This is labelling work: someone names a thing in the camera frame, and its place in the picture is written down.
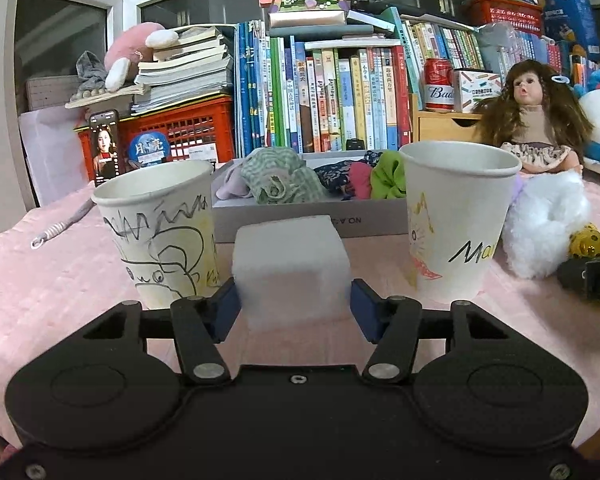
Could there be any white fluffy plush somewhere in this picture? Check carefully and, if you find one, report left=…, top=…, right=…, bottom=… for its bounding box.
left=502, top=170, right=591, bottom=280

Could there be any row of upright books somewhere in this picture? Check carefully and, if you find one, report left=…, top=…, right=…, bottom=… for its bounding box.
left=233, top=6, right=416, bottom=157

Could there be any white foam block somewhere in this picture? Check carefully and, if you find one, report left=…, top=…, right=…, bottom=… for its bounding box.
left=232, top=216, right=352, bottom=332

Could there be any doodled white paper cup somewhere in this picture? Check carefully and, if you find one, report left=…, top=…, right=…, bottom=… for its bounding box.
left=93, top=159, right=221, bottom=309

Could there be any green striped cloth doll dress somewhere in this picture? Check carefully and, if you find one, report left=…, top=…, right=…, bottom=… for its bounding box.
left=240, top=146, right=328, bottom=205

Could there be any stack of grey books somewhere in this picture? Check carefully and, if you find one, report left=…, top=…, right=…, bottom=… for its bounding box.
left=131, top=24, right=234, bottom=116

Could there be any green and pink scrunchie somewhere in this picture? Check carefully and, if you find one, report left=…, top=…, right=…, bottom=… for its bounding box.
left=349, top=151, right=406, bottom=200

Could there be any blue floral brocade pouch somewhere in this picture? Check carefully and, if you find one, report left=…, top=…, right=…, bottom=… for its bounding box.
left=314, top=151, right=381, bottom=198

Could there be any red Budweiser can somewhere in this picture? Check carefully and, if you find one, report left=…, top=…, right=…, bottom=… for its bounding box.
left=424, top=58, right=454, bottom=112

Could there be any pink plush bunny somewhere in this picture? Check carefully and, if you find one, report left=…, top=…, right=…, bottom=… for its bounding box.
left=104, top=22, right=178, bottom=92

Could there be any red basket on books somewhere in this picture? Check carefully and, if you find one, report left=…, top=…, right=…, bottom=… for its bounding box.
left=464, top=0, right=543, bottom=36

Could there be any smartphone showing woman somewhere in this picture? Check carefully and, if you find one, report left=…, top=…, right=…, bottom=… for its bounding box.
left=90, top=110, right=125, bottom=186

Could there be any brown haired doll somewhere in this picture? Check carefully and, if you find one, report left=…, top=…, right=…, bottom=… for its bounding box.
left=474, top=60, right=593, bottom=174

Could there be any red plastic crate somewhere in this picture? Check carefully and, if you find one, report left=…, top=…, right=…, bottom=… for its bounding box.
left=74, top=94, right=236, bottom=181

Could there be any small wooden drawer box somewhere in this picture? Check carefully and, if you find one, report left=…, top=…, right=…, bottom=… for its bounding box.
left=411, top=94, right=480, bottom=142

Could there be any blue cardboard box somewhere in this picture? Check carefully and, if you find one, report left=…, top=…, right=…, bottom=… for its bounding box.
left=538, top=0, right=600, bottom=62

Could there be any Marie white paper cup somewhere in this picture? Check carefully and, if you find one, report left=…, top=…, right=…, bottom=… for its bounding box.
left=400, top=141, right=521, bottom=302

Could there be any white paper clip box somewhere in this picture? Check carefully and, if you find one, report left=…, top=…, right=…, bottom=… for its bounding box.
left=453, top=70, right=502, bottom=113

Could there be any grey cardboard box tray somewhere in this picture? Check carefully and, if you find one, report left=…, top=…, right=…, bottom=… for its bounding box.
left=212, top=151, right=407, bottom=243

